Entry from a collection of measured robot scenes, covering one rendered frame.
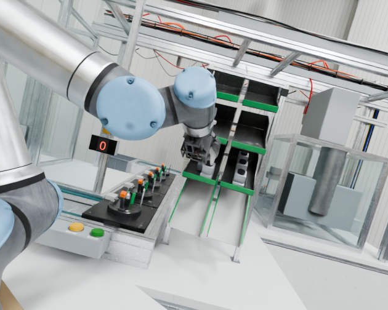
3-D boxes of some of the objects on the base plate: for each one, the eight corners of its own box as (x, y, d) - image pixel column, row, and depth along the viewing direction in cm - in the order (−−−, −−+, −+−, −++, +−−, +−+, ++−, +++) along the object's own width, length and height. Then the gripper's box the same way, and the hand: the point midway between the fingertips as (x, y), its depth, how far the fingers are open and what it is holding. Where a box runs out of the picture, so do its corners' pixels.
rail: (147, 270, 74) (154, 240, 73) (-106, 205, 73) (-101, 174, 73) (150, 261, 80) (157, 233, 79) (-85, 200, 79) (-80, 171, 78)
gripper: (162, 135, 51) (173, 165, 70) (222, 151, 48) (217, 178, 68) (174, 106, 54) (182, 142, 73) (231, 119, 51) (225, 154, 71)
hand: (202, 150), depth 70 cm, fingers open, 8 cm apart
